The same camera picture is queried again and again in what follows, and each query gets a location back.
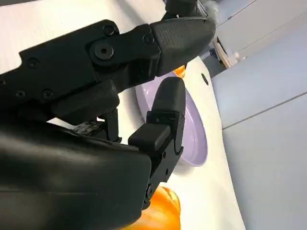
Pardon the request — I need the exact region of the grey partition panel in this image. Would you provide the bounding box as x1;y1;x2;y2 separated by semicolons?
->
222;93;307;230
210;13;307;130

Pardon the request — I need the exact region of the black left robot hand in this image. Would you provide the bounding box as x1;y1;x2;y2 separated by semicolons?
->
164;0;204;19

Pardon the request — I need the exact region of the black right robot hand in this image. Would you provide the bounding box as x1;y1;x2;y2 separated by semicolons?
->
0;17;216;230

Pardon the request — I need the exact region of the orange white toy bread roll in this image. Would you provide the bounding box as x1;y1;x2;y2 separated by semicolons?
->
173;65;187;79
124;185;181;230

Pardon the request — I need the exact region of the lilac plate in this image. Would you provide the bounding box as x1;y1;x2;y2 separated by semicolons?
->
134;76;208;167

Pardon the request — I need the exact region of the beige wooden board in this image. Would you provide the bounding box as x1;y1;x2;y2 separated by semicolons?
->
215;35;247;70

